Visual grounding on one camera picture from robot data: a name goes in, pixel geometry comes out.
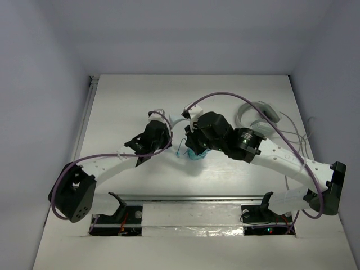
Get teal cat-ear headphones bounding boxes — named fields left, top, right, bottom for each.
left=169, top=114, right=211, bottom=161

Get blue headphone cable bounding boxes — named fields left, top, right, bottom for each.
left=174, top=137, right=192, bottom=158

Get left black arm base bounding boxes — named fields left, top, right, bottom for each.
left=89, top=205, right=143, bottom=236

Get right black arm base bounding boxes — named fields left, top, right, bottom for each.
left=240, top=205, right=296, bottom=236

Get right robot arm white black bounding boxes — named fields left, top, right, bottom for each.
left=183, top=111, right=347, bottom=221

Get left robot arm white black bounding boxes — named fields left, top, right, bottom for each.
left=48, top=119, right=173, bottom=223

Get white grey headphones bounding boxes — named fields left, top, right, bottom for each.
left=235, top=101, right=282, bottom=137

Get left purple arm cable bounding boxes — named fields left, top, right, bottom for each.
left=50, top=111, right=173, bottom=222

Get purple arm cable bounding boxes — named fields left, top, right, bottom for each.
left=50, top=111, right=173, bottom=222
left=182, top=92, right=324, bottom=236

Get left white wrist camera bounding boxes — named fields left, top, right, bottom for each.
left=148, top=109, right=165, bottom=122

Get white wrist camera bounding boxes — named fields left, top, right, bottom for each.
left=148, top=109, right=165, bottom=122
left=182, top=104, right=204, bottom=132

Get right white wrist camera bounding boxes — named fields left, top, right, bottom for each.
left=182, top=104, right=204, bottom=132

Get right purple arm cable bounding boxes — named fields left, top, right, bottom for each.
left=182, top=92, right=324, bottom=236

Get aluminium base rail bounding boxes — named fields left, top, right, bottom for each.
left=92, top=193, right=310, bottom=204

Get aluminium side rail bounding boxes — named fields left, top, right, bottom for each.
left=84, top=74, right=100, bottom=122

